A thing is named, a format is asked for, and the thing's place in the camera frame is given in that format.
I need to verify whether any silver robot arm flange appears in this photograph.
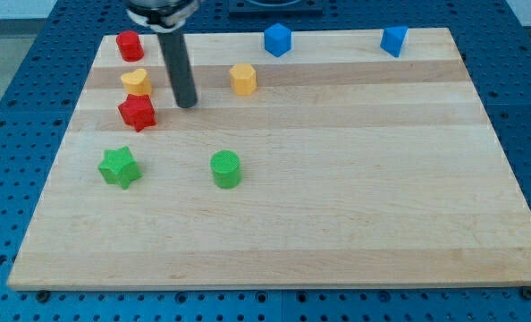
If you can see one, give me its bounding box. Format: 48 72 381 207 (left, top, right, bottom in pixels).
123 0 202 33

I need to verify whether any yellow hexagon block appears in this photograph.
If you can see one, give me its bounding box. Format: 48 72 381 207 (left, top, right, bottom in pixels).
229 64 257 96

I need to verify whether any green star block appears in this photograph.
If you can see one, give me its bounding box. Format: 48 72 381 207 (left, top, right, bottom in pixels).
97 146 142 190

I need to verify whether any red cylinder block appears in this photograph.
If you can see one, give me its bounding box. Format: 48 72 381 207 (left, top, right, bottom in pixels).
115 30 144 62

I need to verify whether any blue triangular prism block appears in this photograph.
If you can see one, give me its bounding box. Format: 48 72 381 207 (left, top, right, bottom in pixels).
380 26 409 57

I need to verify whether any light wooden board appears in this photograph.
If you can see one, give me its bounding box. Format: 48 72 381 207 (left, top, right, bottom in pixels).
8 28 531 292

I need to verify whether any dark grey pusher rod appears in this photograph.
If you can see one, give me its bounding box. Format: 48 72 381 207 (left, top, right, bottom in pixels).
157 28 198 108

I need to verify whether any green cylinder block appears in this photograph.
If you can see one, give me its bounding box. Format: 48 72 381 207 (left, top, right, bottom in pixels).
210 150 242 189

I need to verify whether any yellow heart block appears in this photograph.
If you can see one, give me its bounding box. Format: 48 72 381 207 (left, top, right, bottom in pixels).
120 68 153 96

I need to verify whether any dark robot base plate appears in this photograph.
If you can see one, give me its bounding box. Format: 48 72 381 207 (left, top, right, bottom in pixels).
226 0 325 17

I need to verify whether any red star block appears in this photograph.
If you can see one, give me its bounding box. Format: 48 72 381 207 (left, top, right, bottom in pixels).
118 94 156 132

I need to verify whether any blue cube block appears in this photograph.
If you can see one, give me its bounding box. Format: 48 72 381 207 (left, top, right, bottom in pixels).
264 23 292 57

